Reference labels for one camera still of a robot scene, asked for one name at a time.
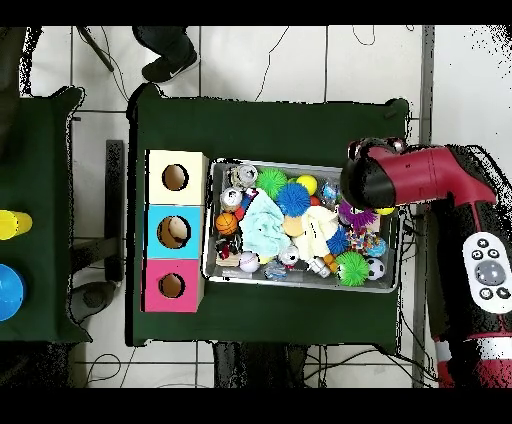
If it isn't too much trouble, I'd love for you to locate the mint green cloth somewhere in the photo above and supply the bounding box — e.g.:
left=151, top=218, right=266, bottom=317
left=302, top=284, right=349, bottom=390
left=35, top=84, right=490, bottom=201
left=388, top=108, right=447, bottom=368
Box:
left=238, top=189, right=293, bottom=258

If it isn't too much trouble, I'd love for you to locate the small soccer ball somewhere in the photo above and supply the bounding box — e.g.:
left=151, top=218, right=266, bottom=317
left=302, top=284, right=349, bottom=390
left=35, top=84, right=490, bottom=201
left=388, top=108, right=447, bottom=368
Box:
left=365, top=257, right=386, bottom=281

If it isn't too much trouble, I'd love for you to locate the green spiky ball with eyes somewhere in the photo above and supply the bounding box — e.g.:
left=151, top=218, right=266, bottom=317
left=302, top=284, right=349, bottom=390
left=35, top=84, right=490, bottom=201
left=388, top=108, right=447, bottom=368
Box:
left=334, top=250, right=370, bottom=288

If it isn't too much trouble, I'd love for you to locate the blue bowl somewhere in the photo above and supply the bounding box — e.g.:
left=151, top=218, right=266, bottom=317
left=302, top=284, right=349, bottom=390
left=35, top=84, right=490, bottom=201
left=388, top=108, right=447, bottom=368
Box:
left=0, top=263, right=27, bottom=322

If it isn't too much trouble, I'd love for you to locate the person's leg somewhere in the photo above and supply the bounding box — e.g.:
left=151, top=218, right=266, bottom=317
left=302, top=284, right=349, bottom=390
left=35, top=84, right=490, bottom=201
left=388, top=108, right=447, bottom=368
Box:
left=131, top=25, right=200, bottom=84

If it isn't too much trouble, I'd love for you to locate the purple spiky monster toy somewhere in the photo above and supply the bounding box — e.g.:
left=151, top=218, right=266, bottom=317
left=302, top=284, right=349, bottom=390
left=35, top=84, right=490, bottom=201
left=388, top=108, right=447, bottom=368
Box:
left=337, top=199, right=379, bottom=229

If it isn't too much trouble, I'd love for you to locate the blue spiky ball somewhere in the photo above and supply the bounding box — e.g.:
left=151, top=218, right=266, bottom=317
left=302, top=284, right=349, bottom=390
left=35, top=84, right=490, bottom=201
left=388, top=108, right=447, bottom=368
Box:
left=275, top=182, right=312, bottom=218

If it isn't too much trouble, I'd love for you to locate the cream cloth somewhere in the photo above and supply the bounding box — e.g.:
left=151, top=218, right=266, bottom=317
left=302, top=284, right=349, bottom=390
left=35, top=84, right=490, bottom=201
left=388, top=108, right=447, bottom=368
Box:
left=293, top=205, right=341, bottom=262

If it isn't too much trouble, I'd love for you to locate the dark green table cloth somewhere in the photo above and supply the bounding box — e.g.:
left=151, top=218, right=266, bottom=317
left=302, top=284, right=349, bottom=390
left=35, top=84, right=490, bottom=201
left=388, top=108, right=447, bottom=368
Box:
left=0, top=85, right=93, bottom=345
left=125, top=82, right=411, bottom=348

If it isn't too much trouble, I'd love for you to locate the small orange basketball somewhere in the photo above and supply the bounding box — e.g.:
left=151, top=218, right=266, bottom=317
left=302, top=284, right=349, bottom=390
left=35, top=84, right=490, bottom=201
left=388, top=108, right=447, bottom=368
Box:
left=214, top=211, right=240, bottom=237

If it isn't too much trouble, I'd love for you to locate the yellow cup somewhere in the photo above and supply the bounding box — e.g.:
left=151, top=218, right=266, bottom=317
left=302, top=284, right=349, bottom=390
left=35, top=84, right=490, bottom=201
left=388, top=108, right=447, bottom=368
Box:
left=0, top=209, right=34, bottom=241

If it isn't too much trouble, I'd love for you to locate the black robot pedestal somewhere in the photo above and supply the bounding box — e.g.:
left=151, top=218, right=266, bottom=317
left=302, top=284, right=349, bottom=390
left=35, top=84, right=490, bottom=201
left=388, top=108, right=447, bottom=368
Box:
left=211, top=341, right=309, bottom=388

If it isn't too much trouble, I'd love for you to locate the wooden box with three holes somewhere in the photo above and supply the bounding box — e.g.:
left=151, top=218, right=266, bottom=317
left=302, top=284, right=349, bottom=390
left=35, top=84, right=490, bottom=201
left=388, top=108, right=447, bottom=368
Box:
left=142, top=149, right=210, bottom=314

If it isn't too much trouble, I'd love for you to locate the silver drink can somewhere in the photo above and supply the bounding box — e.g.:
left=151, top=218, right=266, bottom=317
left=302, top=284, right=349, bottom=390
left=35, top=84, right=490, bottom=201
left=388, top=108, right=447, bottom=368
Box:
left=231, top=163, right=259, bottom=189

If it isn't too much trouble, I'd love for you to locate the shallow silver mesh bin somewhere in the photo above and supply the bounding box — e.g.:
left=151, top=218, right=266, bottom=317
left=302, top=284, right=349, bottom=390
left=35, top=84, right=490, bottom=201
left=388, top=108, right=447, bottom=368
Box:
left=201, top=157, right=403, bottom=295

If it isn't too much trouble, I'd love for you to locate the black tripod leg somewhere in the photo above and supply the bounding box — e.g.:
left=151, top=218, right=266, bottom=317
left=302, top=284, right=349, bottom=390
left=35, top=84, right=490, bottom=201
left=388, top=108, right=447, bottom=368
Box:
left=75, top=25, right=116, bottom=73

